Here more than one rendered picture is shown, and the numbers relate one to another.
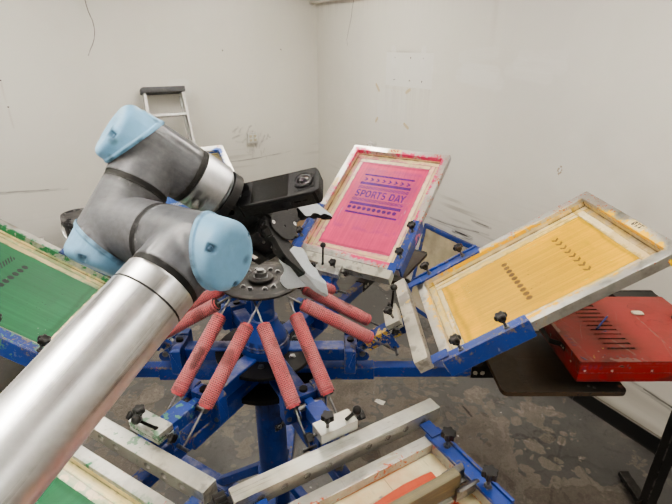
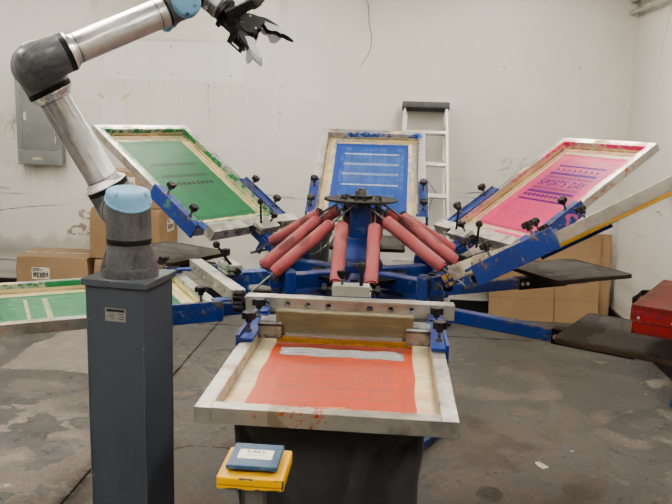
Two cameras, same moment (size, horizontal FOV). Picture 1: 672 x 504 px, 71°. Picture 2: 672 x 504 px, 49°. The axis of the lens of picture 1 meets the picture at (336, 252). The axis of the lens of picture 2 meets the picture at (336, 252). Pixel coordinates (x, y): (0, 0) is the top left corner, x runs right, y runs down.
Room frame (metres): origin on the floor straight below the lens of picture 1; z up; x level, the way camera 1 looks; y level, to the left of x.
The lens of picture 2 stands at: (-0.96, -1.33, 1.63)
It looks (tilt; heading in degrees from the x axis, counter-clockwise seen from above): 10 degrees down; 34
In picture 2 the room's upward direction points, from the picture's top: 2 degrees clockwise
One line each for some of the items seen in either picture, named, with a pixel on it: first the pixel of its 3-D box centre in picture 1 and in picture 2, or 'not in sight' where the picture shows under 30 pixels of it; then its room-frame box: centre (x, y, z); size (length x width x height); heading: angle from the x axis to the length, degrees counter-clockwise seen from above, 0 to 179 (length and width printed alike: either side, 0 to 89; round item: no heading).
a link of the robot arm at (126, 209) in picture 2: not in sight; (128, 212); (0.32, 0.22, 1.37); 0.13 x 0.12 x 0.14; 60
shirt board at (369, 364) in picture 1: (432, 366); (512, 324); (1.54, -0.39, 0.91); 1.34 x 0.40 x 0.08; 90
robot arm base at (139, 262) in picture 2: not in sight; (129, 255); (0.32, 0.22, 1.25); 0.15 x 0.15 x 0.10
